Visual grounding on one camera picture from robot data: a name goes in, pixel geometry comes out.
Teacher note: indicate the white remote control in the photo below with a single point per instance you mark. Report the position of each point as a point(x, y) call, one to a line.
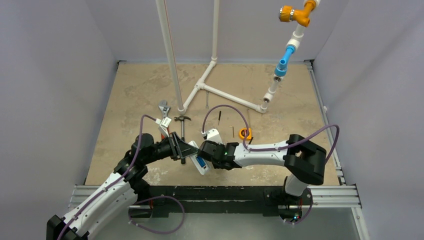
point(202, 170)

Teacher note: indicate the blue pipe fitting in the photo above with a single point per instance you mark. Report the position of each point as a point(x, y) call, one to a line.
point(282, 66)

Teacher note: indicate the white pvc pipe frame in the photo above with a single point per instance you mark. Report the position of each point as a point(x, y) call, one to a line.
point(182, 106)

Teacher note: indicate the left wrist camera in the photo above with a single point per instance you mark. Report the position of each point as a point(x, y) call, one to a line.
point(163, 125)

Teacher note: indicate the red adjustable wrench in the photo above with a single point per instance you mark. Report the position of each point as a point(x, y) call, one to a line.
point(164, 108)

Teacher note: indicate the blue battery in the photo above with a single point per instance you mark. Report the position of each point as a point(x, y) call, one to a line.
point(200, 161)

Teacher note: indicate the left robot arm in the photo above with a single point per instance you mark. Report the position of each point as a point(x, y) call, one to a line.
point(124, 187)

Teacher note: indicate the small silver spanner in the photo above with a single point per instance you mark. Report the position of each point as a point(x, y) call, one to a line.
point(206, 100)

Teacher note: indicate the small black screwdriver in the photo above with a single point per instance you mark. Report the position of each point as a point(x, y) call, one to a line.
point(219, 117)

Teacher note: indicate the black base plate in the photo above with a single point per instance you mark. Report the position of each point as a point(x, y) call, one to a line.
point(269, 201)

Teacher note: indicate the orange tape measure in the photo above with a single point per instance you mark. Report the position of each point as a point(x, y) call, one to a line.
point(245, 133)

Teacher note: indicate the black handled hammer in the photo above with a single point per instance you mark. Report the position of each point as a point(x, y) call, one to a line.
point(182, 119)

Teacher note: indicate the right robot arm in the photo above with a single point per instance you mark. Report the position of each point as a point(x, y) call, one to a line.
point(304, 159)

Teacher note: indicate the orange pipe valve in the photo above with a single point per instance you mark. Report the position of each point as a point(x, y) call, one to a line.
point(302, 16)

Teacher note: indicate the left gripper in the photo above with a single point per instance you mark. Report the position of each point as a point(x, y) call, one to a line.
point(180, 148)

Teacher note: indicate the aluminium rail frame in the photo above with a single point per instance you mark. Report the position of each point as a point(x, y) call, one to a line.
point(340, 196)

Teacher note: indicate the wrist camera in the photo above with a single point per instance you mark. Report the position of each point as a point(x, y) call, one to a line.
point(212, 135)
point(163, 125)

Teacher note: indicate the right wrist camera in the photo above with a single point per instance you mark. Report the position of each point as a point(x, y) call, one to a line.
point(212, 135)

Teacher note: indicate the copper hex key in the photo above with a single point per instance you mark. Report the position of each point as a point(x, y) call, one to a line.
point(232, 130)

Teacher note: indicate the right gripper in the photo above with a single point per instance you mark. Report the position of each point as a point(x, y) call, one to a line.
point(203, 151)

